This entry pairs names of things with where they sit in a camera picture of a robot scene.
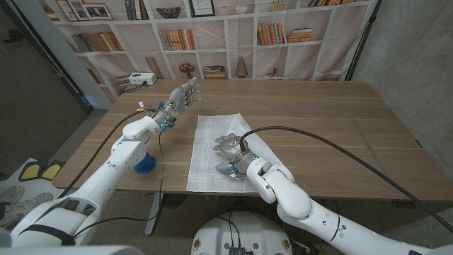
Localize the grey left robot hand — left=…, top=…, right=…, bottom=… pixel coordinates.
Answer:
left=152, top=76, right=203, bottom=132

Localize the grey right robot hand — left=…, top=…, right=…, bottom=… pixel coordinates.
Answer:
left=212, top=132, right=258, bottom=181

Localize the white cloth napkin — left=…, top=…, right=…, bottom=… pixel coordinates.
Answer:
left=186, top=113, right=284, bottom=194

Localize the white power strip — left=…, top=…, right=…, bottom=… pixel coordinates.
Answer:
left=127, top=72, right=158, bottom=86

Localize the printed bookshelf backdrop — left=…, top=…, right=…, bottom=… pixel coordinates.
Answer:
left=37, top=0, right=379, bottom=103

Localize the black round floor object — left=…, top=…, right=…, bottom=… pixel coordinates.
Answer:
left=161, top=193, right=188, bottom=209

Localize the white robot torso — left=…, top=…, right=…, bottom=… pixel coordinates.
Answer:
left=190, top=211, right=294, bottom=255

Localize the black backdrop stand pole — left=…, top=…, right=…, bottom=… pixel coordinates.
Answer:
left=345, top=0, right=383, bottom=81

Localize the sneaker print floor poster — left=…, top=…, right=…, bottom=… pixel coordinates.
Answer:
left=0, top=157, right=67, bottom=239

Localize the black power strip cord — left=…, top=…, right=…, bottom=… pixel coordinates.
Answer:
left=123, top=81, right=148, bottom=94

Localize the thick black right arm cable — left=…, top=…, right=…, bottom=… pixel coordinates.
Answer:
left=239, top=125, right=453, bottom=234

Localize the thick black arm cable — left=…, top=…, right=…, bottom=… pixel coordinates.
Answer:
left=58, top=108, right=157, bottom=199
left=239, top=125, right=453, bottom=234

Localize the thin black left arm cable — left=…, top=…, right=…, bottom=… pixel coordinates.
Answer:
left=72, top=130, right=166, bottom=238

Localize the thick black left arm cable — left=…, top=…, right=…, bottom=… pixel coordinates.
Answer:
left=58, top=108, right=157, bottom=199

